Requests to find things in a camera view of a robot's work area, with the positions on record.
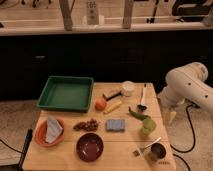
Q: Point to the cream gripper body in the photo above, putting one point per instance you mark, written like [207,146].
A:
[168,115]

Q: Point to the blue sponge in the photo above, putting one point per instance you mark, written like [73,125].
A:
[115,125]

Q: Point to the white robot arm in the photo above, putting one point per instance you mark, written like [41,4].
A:
[185,83]

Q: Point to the green plastic tray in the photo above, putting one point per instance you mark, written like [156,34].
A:
[66,93]

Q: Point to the light green cup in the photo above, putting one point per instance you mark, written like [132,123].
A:
[148,126]

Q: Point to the green chili pepper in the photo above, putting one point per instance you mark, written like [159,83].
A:
[138,115]

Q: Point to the silver metal cup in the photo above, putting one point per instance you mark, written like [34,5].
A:
[157,152]

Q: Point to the silver fork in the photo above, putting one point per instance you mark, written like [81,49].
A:
[141,150]

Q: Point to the white cup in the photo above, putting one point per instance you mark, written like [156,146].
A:
[127,88]

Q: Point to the yellow banana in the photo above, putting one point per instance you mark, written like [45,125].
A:
[112,107]

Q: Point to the brown black brush block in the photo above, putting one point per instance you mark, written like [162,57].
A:
[111,93]

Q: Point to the orange fruit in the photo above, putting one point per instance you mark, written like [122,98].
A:
[100,104]

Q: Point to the bunch of brown grapes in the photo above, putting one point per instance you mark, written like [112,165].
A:
[91,125]

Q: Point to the dark red bowl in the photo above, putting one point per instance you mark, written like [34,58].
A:
[89,147]

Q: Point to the white folded cloth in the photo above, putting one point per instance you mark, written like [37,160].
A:
[54,129]

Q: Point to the orange bowl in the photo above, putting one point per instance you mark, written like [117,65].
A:
[40,136]

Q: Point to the black bar left of table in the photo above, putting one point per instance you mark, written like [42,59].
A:
[27,141]

